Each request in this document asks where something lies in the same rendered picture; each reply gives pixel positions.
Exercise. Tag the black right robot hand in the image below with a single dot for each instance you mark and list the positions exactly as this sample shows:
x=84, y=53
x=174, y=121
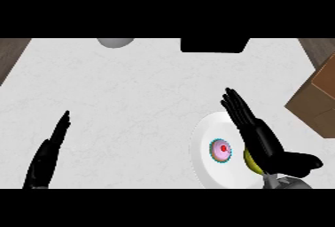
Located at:
x=261, y=142

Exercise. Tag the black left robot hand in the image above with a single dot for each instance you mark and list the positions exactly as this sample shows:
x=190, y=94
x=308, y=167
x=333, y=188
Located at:
x=45, y=156

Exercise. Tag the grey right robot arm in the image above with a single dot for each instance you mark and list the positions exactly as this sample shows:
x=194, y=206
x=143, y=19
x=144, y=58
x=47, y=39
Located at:
x=284, y=181

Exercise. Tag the yellow-green pear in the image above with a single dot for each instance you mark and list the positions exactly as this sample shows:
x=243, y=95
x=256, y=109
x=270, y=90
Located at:
x=250, y=162

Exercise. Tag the white round plate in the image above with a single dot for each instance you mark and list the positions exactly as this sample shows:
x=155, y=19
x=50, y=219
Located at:
x=219, y=153

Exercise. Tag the brown cardboard box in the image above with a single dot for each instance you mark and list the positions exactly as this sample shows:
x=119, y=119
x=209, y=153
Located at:
x=314, y=97

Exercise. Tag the pink frosted cupcake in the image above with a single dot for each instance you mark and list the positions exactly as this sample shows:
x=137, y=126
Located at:
x=219, y=150

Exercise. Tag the black appliance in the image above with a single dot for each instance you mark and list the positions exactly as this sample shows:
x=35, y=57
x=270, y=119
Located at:
x=214, y=45

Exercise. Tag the grey round object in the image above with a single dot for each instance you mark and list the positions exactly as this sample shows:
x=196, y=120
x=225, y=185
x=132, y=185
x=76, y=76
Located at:
x=115, y=42

